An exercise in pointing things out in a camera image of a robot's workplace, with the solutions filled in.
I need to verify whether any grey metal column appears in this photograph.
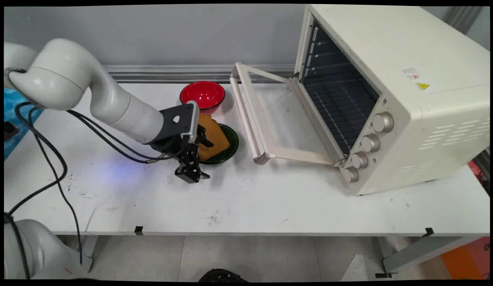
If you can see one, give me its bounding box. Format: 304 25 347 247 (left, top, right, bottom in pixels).
445 6 484 36

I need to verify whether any red bowl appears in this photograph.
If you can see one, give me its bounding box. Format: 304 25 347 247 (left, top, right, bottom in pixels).
180 81 226 116

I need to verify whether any orange floor box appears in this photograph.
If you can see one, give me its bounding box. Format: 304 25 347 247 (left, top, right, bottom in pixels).
441 237 490 280

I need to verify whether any toasted bread slice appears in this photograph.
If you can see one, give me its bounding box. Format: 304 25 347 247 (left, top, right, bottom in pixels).
198 114 231 161

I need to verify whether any grey table leg beam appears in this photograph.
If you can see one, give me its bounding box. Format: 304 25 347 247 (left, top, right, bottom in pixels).
381 236 482 274

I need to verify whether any silver oven knob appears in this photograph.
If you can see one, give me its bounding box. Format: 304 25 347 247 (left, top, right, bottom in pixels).
361 133 380 153
373 112 395 133
342 166 359 184
351 151 369 169

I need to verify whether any small black box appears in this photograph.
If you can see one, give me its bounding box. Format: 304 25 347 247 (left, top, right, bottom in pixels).
4 121 19 140

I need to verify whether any thick black hanging cable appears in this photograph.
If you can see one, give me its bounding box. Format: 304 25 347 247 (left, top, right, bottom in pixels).
4 106 68 216
15 102 83 266

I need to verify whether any glass oven door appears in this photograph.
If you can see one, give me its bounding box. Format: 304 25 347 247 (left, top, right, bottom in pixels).
230 62 347 167

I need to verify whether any cream toaster oven body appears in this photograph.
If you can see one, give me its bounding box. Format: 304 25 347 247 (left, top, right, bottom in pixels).
294 5 490 196

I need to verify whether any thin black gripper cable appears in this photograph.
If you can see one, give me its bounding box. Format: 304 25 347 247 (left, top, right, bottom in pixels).
67 110 179 160
74 113 171 164

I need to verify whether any grey table leg post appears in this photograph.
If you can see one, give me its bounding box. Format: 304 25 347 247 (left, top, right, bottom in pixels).
80 235 99 273

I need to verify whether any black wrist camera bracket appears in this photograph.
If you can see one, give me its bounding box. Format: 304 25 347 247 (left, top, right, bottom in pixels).
160 100 200 145

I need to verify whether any blue plastic bubble sheet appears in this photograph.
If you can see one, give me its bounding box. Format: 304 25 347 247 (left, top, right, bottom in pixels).
4 87 44 160

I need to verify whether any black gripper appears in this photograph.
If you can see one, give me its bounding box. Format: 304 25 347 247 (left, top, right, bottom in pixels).
151 124 214 184

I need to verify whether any red packet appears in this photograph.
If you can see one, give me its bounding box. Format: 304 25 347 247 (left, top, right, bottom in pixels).
467 158 490 193

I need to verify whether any dark green plate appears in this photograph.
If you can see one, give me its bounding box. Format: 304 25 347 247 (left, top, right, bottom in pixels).
199 123 239 166

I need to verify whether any black round floor object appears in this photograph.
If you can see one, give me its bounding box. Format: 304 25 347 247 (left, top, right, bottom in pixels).
198 269 249 283

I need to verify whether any metal oven rack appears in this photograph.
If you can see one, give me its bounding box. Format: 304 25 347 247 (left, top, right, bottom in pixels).
302 73 379 155

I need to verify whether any aluminium wall rail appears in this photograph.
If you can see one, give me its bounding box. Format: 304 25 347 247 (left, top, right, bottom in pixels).
103 64 297 83

